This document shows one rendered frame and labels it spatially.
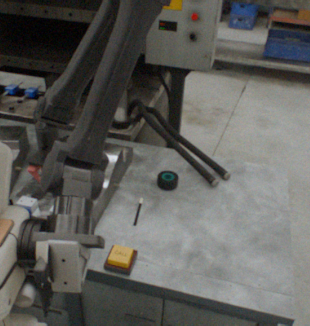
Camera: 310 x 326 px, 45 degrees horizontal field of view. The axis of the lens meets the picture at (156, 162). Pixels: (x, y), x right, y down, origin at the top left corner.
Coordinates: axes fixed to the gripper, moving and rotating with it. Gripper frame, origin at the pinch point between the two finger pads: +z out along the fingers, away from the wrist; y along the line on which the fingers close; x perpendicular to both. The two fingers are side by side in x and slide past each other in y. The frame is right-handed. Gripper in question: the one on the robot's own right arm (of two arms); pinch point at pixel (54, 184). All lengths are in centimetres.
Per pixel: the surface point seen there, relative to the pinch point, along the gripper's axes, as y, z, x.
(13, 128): 39, 11, -38
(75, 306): -5, 50, 5
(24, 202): 10.9, 9.7, 0.1
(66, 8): 32, -26, -79
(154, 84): 3, 25, -128
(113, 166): -8.2, 9.8, -25.5
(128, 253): -23.3, 17.1, 3.5
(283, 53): -89, 74, -370
